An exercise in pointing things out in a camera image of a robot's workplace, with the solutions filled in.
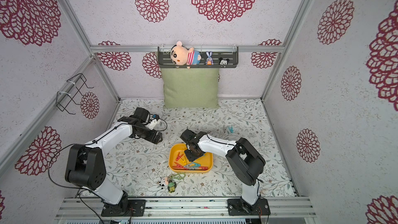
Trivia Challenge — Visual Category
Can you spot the yellow plastic storage box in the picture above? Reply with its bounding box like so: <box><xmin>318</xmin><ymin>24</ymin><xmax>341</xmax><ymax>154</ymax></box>
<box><xmin>169</xmin><ymin>144</ymin><xmax>214</xmax><ymax>173</ymax></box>

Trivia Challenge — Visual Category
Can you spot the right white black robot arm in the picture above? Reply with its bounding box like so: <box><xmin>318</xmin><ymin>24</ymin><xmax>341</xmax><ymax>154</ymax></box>
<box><xmin>180</xmin><ymin>129</ymin><xmax>266</xmax><ymax>207</ymax></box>

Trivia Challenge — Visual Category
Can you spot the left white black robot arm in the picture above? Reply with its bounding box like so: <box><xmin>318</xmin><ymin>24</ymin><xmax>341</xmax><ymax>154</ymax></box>
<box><xmin>65</xmin><ymin>107</ymin><xmax>163</xmax><ymax>205</ymax></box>

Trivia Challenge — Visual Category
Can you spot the yellow clothespin in box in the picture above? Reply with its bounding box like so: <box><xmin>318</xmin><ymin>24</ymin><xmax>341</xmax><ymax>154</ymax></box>
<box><xmin>180</xmin><ymin>157</ymin><xmax>187</xmax><ymax>166</ymax></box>

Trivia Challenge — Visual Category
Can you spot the green square pillow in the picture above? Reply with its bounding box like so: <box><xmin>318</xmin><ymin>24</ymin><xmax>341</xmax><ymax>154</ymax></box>
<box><xmin>161</xmin><ymin>68</ymin><xmax>219</xmax><ymax>108</ymax></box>

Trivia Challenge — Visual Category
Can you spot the pink boy plush doll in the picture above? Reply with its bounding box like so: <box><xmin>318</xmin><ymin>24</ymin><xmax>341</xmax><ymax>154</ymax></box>
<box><xmin>170</xmin><ymin>41</ymin><xmax>202</xmax><ymax>68</ymax></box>

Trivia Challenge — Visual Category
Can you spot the small blue bunny figure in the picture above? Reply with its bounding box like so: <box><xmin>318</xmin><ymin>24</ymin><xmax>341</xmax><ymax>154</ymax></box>
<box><xmin>206</xmin><ymin>51</ymin><xmax>214</xmax><ymax>65</ymax></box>

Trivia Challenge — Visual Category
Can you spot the black white mouse figure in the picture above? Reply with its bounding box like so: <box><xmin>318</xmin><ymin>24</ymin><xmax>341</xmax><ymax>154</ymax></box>
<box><xmin>219</xmin><ymin>58</ymin><xmax>230</xmax><ymax>66</ymax></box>

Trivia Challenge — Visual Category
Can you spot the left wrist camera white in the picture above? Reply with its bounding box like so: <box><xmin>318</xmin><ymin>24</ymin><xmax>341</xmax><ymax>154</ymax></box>
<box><xmin>145</xmin><ymin>114</ymin><xmax>160</xmax><ymax>130</ymax></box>

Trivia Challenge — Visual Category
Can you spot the green toy keychain with chain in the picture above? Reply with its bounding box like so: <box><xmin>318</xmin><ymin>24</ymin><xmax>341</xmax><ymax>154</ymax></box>
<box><xmin>167</xmin><ymin>173</ymin><xmax>186</xmax><ymax>193</ymax></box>

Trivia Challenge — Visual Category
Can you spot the cow plush keychain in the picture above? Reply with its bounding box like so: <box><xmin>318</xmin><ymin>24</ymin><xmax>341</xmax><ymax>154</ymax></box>
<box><xmin>158</xmin><ymin>177</ymin><xmax>169</xmax><ymax>189</ymax></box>

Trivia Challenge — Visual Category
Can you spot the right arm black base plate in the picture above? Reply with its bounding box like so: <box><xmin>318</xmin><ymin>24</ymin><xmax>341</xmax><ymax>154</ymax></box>
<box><xmin>227</xmin><ymin>198</ymin><xmax>271</xmax><ymax>216</ymax></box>

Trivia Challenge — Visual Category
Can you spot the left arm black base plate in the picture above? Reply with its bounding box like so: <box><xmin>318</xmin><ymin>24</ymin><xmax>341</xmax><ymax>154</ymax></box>
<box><xmin>101</xmin><ymin>200</ymin><xmax>146</xmax><ymax>217</ymax></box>

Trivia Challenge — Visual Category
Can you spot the black wire wall rack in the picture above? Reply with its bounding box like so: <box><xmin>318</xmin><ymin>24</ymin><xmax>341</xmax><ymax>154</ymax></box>
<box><xmin>55</xmin><ymin>73</ymin><xmax>93</xmax><ymax>115</ymax></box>

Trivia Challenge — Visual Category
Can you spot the dark metal wall shelf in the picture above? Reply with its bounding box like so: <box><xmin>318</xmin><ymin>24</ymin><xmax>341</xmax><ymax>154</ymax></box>
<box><xmin>157</xmin><ymin>45</ymin><xmax>239</xmax><ymax>68</ymax></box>

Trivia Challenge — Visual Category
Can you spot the aluminium front rail frame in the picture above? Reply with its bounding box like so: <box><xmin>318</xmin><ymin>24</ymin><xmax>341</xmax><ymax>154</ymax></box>
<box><xmin>53</xmin><ymin>197</ymin><xmax>320</xmax><ymax>224</ymax></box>

